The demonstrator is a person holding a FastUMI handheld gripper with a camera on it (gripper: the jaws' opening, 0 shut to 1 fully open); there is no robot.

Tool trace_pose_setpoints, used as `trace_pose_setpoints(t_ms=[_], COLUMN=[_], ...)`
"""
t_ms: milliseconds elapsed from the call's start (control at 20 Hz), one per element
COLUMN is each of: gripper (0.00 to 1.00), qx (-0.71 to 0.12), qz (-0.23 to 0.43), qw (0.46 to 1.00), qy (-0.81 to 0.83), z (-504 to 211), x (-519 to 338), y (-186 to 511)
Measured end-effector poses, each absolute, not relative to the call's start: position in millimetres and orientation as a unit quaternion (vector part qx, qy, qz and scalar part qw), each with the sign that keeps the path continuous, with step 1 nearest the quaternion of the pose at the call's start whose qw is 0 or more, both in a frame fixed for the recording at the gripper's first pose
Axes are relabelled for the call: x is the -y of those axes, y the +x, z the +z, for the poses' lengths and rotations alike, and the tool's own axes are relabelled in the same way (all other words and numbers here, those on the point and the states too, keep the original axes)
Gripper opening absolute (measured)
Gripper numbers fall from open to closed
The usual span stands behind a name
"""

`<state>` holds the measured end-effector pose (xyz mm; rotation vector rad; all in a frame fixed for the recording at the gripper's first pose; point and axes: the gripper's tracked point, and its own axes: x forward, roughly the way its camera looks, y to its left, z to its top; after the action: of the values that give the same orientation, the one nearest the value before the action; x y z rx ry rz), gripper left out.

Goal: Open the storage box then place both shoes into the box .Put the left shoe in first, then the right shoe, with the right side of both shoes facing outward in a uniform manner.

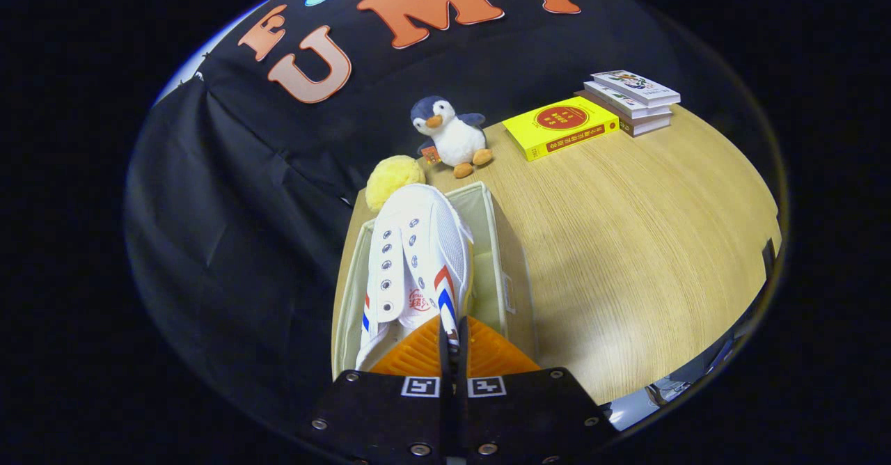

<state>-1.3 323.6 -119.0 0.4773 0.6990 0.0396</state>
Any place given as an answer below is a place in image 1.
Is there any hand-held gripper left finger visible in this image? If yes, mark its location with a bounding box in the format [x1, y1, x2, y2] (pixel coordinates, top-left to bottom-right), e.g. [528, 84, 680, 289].
[299, 315, 457, 464]

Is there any yellow book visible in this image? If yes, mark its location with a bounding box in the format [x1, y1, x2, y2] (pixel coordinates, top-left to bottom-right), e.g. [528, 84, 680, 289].
[502, 96, 620, 162]

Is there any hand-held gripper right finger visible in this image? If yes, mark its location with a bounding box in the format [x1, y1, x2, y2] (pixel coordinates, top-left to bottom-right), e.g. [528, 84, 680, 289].
[457, 315, 620, 464]

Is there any penguin plush toy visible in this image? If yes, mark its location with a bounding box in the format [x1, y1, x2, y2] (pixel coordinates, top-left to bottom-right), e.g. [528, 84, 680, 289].
[410, 96, 494, 179]

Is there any white floral cover book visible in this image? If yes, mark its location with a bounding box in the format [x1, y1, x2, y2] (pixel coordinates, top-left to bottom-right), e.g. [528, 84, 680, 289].
[590, 70, 681, 107]

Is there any brown book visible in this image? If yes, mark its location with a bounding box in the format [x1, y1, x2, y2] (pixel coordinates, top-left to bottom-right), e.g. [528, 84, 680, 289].
[575, 90, 671, 137]

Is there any white canvas shoe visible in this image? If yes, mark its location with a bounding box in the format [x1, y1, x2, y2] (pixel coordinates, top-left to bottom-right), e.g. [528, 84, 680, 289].
[355, 184, 475, 372]

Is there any yellow plush ball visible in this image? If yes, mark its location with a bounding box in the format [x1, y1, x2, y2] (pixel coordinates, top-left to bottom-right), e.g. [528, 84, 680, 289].
[365, 155, 427, 212]

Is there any beige fabric storage box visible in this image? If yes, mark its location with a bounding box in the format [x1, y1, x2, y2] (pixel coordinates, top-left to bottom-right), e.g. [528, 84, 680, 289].
[331, 181, 537, 382]

